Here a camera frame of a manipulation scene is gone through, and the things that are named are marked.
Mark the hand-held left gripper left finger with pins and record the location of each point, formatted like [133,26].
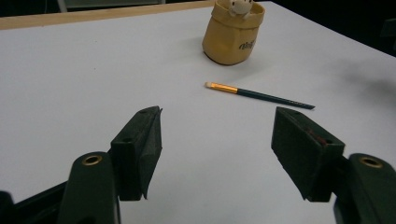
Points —
[137,155]

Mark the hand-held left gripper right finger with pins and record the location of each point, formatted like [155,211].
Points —
[303,152]

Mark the cream plush figure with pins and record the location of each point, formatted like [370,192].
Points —
[240,6]

